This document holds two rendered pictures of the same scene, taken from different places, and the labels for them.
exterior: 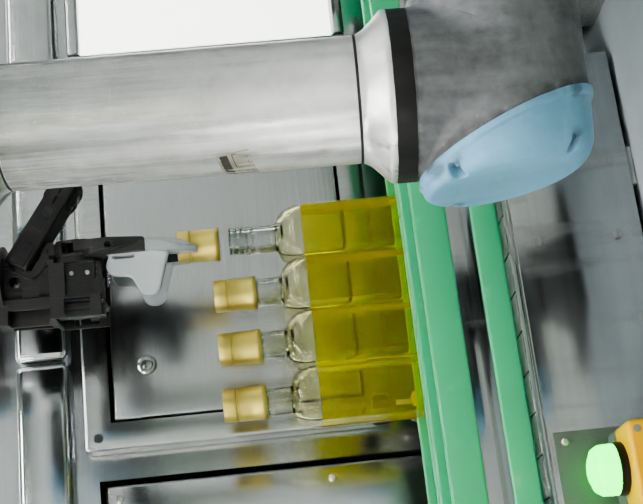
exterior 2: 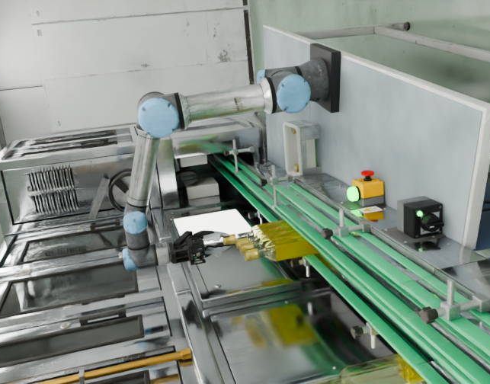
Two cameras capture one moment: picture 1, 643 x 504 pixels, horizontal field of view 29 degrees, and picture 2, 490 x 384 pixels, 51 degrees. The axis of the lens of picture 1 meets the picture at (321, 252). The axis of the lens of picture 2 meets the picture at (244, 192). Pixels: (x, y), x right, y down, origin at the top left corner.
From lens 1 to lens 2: 140 cm
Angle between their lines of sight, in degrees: 55
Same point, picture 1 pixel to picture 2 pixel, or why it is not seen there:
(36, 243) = (181, 239)
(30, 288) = (180, 248)
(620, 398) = not seen: hidden behind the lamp
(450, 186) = (283, 91)
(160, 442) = (226, 295)
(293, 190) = not seen: hidden behind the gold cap
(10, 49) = not seen: hidden behind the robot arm
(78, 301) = (196, 244)
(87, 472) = (203, 311)
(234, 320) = (243, 275)
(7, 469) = (174, 315)
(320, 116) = (253, 88)
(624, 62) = (329, 167)
